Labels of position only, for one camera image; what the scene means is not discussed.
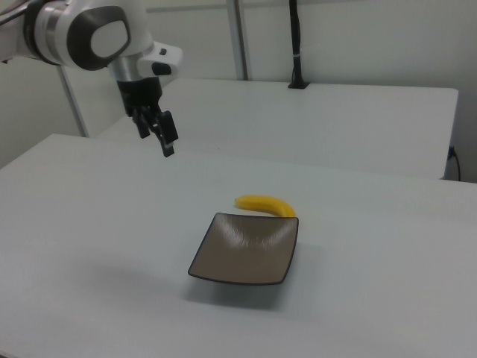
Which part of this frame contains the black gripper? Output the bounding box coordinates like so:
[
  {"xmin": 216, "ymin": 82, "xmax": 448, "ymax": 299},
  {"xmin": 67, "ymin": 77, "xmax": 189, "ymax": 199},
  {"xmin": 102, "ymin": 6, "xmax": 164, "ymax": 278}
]
[{"xmin": 116, "ymin": 76, "xmax": 178, "ymax": 158}]

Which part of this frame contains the yellow banana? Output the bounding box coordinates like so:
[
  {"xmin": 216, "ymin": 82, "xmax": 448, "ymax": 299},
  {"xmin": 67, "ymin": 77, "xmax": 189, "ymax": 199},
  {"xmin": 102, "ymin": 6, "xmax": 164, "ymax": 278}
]
[{"xmin": 233, "ymin": 194, "xmax": 297, "ymax": 219}]

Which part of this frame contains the square brown ceramic plate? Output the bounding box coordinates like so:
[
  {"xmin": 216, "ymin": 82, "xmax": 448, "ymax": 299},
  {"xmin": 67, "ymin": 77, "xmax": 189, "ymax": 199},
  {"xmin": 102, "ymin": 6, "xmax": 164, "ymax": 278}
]
[{"xmin": 187, "ymin": 212, "xmax": 300, "ymax": 288}]

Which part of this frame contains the grey partition frame post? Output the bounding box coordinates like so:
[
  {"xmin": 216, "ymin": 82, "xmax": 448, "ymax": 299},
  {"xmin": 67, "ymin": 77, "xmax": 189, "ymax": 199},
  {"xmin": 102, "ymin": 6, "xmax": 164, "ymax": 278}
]
[
  {"xmin": 57, "ymin": 66, "xmax": 91, "ymax": 138},
  {"xmin": 226, "ymin": 0, "xmax": 250, "ymax": 81}
]

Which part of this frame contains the black camera stand pole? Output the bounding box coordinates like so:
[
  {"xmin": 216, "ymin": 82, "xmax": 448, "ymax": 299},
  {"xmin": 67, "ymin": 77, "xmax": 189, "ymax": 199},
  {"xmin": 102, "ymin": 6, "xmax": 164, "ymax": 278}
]
[{"xmin": 287, "ymin": 0, "xmax": 311, "ymax": 90}]

